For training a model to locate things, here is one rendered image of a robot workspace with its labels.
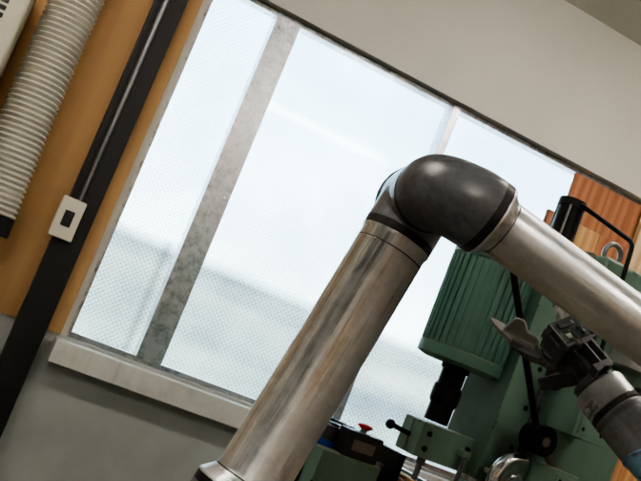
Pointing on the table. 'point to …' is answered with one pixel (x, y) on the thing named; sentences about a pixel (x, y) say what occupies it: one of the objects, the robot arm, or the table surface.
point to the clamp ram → (389, 464)
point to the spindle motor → (472, 314)
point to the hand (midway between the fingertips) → (521, 307)
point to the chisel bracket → (433, 443)
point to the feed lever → (540, 438)
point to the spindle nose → (445, 393)
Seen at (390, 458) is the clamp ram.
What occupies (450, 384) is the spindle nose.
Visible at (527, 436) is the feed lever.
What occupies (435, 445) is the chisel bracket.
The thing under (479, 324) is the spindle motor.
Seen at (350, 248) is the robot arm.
